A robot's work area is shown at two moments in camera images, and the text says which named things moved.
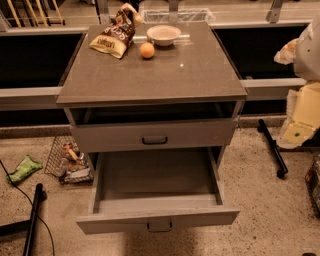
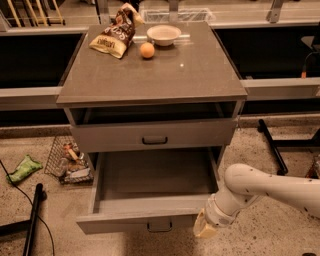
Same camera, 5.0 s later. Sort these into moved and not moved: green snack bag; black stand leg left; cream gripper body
Moved: cream gripper body
Not moved: black stand leg left; green snack bag
